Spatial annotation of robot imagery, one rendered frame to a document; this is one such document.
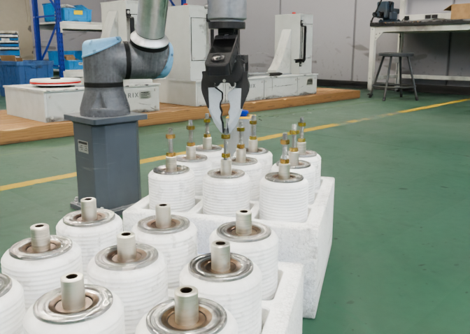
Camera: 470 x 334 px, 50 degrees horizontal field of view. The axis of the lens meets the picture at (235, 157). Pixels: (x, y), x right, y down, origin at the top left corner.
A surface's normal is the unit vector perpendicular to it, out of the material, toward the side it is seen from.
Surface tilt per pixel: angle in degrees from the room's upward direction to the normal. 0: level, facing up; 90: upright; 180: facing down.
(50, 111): 90
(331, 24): 90
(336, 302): 0
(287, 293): 0
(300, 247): 90
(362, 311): 0
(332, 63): 90
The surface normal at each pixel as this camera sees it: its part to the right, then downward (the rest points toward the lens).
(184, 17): -0.70, 0.15
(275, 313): 0.00, -0.98
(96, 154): 0.01, 0.22
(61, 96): 0.71, 0.15
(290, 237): -0.26, 0.21
